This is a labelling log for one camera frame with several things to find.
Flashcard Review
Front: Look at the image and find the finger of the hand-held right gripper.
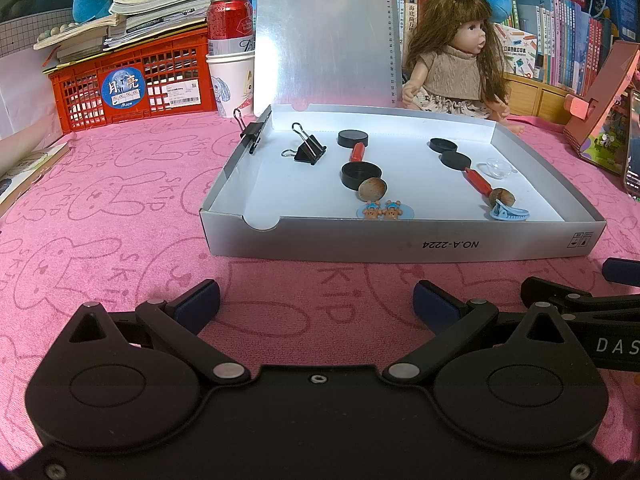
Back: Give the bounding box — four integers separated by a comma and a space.
520, 276, 640, 317
601, 257, 640, 285

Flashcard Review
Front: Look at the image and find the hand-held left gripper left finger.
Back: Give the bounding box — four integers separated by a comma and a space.
67, 280, 251, 381

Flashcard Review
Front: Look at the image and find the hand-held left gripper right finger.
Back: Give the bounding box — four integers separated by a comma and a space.
382, 280, 576, 381

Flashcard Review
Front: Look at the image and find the white cardboard box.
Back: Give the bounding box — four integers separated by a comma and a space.
199, 104, 607, 263

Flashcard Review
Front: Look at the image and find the light blue plastic clip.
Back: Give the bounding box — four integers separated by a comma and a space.
489, 199, 530, 222

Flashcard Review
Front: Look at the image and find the large black binder clip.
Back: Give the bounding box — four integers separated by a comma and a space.
281, 121, 327, 165

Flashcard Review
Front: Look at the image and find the pink printed blanket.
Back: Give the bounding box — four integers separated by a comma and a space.
0, 110, 640, 461

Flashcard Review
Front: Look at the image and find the smartphone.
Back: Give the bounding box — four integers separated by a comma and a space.
620, 89, 640, 193

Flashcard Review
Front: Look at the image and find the small black binder clip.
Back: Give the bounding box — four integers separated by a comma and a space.
232, 107, 273, 156

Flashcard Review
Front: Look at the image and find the wooden desk shelf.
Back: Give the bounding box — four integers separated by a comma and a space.
500, 72, 591, 133

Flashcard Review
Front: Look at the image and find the flat book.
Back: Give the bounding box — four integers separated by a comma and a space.
0, 140, 71, 218

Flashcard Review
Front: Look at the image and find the stack of white paper cups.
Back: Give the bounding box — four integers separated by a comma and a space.
206, 50, 257, 120

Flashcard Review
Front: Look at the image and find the red plastic crate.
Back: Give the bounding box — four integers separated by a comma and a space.
48, 25, 218, 133

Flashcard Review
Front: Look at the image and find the long-haired baby doll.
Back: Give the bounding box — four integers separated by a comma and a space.
402, 0, 526, 136

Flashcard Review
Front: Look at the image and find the row of upright books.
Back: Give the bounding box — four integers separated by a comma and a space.
225, 0, 616, 96

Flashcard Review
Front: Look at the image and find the white printed carton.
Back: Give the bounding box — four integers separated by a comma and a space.
492, 22, 546, 81

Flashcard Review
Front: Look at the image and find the red drink can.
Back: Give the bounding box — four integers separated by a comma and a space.
206, 0, 256, 56

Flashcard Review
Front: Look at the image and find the large blue plush toy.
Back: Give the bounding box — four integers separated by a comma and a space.
486, 0, 516, 23

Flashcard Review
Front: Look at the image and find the pile of stacked books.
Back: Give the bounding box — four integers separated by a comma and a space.
34, 0, 226, 66

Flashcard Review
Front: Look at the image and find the white grid board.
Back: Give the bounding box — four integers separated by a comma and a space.
0, 7, 76, 58

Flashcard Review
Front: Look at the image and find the string of wooden beads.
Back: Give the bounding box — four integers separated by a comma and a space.
37, 22, 83, 43

